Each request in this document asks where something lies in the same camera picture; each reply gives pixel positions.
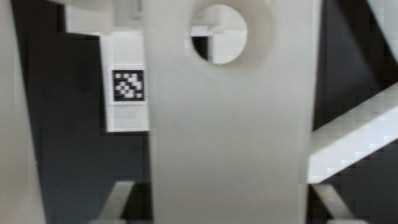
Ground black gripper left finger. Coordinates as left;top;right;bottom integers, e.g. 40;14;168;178
86;181;134;224

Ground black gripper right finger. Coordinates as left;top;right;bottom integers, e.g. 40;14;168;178
310;184;367;224

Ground white chair back frame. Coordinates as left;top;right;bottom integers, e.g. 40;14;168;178
0;0;323;224

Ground white short leg post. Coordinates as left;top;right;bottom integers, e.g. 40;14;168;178
99;31;148;133

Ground white chair seat panel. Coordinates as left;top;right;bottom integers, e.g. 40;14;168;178
61;0;246;65

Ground white U-shaped fence frame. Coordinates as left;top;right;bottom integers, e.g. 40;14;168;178
307;84;398;184

